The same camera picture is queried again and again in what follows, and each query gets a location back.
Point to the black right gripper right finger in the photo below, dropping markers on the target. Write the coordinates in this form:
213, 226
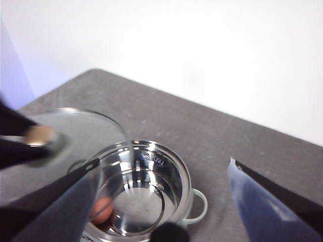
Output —
267, 211

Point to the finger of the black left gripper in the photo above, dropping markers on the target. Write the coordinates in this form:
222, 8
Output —
12, 118
17, 153

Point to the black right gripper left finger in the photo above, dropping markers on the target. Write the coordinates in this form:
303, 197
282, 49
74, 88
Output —
55, 206

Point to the brown egg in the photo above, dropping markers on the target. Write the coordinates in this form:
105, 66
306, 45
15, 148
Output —
102, 213

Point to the glass lid with green knob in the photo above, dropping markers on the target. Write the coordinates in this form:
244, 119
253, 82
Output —
83, 131

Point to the sage green electric pot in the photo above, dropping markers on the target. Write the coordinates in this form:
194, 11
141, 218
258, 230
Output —
151, 176

